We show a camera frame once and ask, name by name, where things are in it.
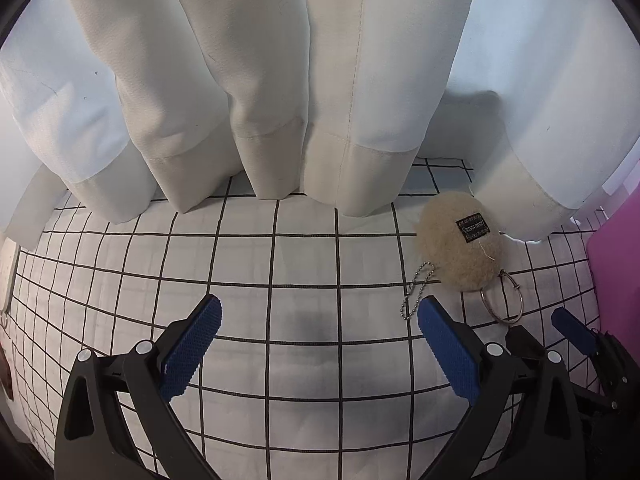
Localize beige plush keychain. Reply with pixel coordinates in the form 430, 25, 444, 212
400, 192, 506, 320

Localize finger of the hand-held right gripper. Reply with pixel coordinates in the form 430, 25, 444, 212
551, 307, 631, 411
505, 325, 549, 361

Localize small metal ring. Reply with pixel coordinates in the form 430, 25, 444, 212
481, 270, 525, 323

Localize black checked white tablecloth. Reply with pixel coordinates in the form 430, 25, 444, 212
0, 157, 616, 480

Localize white sheer curtain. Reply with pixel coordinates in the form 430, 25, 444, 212
0, 0, 151, 251
440, 0, 640, 243

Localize pink plastic basin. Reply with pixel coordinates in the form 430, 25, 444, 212
586, 205, 640, 361

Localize cream curtain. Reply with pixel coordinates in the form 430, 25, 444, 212
60, 0, 481, 221

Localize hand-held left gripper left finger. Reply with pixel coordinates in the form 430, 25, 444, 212
54, 294, 223, 480

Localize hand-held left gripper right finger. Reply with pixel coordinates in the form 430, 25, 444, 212
417, 295, 583, 480

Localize white plastic device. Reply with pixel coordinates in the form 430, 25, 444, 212
0, 240, 21, 318

